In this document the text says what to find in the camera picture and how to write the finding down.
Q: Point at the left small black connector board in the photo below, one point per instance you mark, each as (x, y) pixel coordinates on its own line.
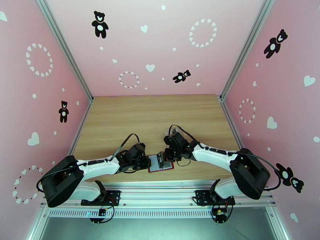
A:
(102, 212)

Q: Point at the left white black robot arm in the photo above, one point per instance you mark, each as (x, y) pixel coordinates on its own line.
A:
(98, 168)

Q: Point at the right black yellow connector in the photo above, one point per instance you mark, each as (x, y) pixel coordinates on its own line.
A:
(220, 214)

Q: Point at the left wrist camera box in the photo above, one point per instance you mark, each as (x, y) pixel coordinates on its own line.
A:
(137, 150)

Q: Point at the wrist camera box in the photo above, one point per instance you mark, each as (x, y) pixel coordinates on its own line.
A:
(137, 150)
(175, 140)

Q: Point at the red leather card holder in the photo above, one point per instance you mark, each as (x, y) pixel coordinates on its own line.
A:
(153, 169)

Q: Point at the left aluminium table side rail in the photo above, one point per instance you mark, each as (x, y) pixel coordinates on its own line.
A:
(82, 124)

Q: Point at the aluminium frame post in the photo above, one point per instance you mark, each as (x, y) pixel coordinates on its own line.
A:
(247, 46)
(64, 46)

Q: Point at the aluminium table side rail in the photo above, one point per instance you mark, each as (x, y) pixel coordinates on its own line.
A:
(231, 121)
(82, 124)

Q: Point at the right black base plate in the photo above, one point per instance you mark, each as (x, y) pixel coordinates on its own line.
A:
(201, 198)

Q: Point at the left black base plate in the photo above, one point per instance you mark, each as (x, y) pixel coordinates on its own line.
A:
(113, 196)

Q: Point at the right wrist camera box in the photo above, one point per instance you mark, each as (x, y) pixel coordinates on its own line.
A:
(175, 140)

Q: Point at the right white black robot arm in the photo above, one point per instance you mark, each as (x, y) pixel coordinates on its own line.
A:
(215, 155)

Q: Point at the aluminium table edge rail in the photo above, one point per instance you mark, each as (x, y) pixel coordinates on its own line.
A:
(160, 194)

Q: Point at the perforated metal strip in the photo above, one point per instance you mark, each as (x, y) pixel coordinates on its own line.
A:
(160, 213)

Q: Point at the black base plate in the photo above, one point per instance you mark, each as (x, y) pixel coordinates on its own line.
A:
(201, 198)
(113, 196)

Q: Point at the right aluminium table side rail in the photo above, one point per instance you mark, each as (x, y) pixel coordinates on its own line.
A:
(231, 121)

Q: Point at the right aluminium frame post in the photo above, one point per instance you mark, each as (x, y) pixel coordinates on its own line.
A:
(247, 46)

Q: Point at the left aluminium frame post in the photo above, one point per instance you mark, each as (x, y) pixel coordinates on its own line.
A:
(64, 46)

